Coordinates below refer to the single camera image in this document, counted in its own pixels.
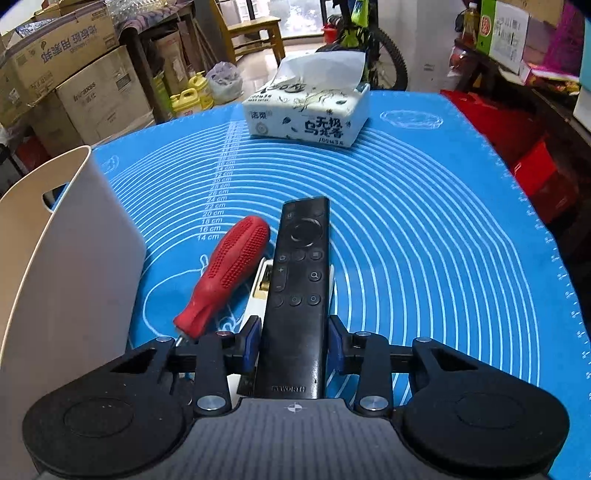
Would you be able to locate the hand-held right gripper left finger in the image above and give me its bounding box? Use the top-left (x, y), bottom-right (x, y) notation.
top-left (108, 315), bottom-right (263, 414)

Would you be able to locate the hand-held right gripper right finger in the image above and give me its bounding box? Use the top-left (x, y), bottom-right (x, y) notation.
top-left (327, 315), bottom-right (481, 412)

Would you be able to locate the small white case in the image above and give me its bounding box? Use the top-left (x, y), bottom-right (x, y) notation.
top-left (235, 258), bottom-right (335, 398)

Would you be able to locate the black remote control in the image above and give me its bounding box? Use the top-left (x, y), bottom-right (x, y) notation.
top-left (252, 196), bottom-right (333, 400)

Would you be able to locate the red handled screwdriver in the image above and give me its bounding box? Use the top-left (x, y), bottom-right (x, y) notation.
top-left (173, 215), bottom-right (271, 344)

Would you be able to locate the beige plastic basket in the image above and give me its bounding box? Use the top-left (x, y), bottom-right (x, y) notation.
top-left (0, 145), bottom-right (148, 476)

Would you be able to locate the blue silicone mat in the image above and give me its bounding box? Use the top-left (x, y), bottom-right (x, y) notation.
top-left (90, 90), bottom-right (591, 480)

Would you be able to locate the white tissue pack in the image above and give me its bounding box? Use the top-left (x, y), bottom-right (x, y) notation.
top-left (242, 52), bottom-right (371, 148)

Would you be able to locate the yellow jug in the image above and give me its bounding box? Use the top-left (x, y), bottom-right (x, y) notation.
top-left (188, 71), bottom-right (214, 112)
top-left (170, 88), bottom-right (204, 118)

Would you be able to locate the grey plastic bag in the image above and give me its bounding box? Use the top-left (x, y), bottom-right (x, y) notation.
top-left (205, 61), bottom-right (244, 104)

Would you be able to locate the red gift box stack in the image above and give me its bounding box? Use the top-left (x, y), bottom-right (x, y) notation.
top-left (441, 90), bottom-right (578, 222)

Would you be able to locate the large plain cardboard box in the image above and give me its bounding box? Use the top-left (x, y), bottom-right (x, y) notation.
top-left (28, 46), bottom-right (155, 148)

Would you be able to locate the black green bicycle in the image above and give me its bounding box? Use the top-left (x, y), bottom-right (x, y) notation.
top-left (316, 0), bottom-right (409, 90)

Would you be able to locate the wooden chair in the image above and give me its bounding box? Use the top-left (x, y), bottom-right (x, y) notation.
top-left (210, 0), bottom-right (286, 70)

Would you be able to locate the dark wooden table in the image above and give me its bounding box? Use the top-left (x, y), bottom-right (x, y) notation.
top-left (113, 0), bottom-right (204, 123)

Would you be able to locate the dark wooden shelf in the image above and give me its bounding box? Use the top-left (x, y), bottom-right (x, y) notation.
top-left (455, 39), bottom-right (591, 153)

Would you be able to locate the oil bottle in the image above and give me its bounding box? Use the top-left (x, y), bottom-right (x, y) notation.
top-left (462, 2), bottom-right (481, 49)

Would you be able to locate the printed open cardboard box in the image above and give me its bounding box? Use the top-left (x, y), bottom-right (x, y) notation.
top-left (0, 0), bottom-right (118, 107)

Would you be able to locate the green white carton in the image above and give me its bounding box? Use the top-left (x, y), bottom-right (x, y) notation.
top-left (475, 0), bottom-right (529, 75)

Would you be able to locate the pink bag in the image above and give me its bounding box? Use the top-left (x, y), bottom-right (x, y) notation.
top-left (540, 0), bottom-right (585, 79)

